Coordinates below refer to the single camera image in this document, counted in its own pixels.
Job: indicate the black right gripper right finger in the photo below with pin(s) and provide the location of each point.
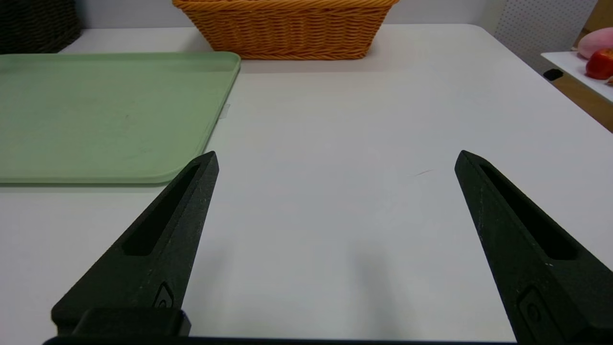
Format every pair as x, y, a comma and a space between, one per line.
517, 268

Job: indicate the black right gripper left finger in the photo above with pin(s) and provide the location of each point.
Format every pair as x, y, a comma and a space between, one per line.
158, 249

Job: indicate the dark brown wicker basket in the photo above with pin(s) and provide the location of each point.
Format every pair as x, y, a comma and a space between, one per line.
38, 24

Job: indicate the orange wicker basket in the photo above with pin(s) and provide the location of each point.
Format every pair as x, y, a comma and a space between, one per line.
287, 28

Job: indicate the light green plastic tray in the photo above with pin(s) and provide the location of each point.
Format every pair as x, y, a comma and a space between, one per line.
105, 115

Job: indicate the white side table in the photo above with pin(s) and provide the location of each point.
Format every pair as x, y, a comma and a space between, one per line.
579, 76

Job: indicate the red apple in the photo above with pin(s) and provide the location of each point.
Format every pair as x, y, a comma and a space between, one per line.
601, 64

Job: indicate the pink plush toy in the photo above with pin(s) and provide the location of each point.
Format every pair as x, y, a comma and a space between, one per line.
594, 42

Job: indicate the light wooden cabinet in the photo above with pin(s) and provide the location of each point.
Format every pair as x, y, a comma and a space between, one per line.
603, 14

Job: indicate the small black table bracket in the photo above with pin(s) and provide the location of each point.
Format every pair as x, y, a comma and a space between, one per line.
553, 74

